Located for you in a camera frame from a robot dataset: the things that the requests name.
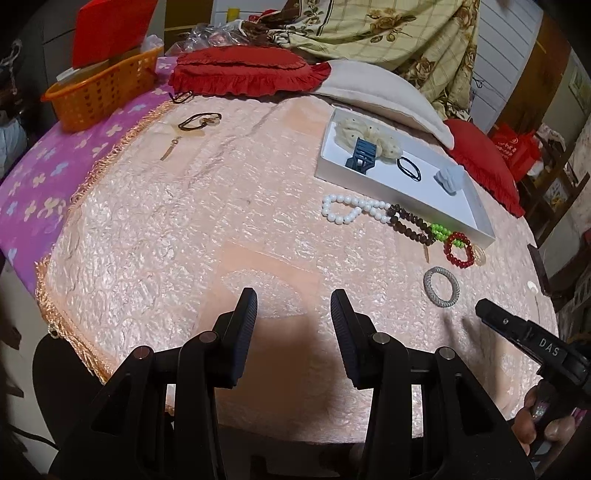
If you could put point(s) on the white tray box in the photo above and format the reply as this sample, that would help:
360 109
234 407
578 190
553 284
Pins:
429 203

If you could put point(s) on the cream dotted scrunchie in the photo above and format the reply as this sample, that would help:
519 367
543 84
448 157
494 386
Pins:
351 131

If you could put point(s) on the orange plastic basket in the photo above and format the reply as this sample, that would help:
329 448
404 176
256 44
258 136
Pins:
101 97

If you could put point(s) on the light blue scrunchie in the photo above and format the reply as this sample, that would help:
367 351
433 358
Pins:
450 180

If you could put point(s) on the red box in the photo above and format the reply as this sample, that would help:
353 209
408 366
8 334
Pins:
111 27

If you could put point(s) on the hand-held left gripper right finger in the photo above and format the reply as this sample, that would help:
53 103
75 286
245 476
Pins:
344 337

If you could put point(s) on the black hair clip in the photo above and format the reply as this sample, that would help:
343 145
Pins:
181 97

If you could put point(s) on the red shopping bag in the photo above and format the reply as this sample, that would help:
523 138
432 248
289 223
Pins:
515 147

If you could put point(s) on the white plastic bag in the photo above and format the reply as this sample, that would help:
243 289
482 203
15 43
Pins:
152 44

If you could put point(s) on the gold tassel pendant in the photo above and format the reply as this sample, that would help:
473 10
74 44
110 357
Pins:
425 254

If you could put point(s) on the gold tassel hairpin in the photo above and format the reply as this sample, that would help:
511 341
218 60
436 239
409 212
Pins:
168 150

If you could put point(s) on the red ruffled pillow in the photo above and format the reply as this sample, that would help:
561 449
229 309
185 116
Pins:
240 69
485 161

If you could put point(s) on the blue hair claw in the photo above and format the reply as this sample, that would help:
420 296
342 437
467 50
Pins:
364 152

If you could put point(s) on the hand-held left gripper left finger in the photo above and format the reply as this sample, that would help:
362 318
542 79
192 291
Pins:
247 332

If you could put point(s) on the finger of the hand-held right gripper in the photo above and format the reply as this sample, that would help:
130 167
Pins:
508 321

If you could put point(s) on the white pillow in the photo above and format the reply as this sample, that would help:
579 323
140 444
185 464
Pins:
383 92

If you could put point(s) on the floral checked blanket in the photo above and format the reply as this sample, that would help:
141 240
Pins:
392 32

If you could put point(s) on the wooden chair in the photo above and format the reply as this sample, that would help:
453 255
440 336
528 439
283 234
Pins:
563 194

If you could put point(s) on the clear plastic bag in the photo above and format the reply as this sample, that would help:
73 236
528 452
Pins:
207 39

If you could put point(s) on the purple floral sheet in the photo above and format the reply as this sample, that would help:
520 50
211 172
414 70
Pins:
60 175

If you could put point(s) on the person's right hand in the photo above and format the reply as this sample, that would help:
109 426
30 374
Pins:
526 422

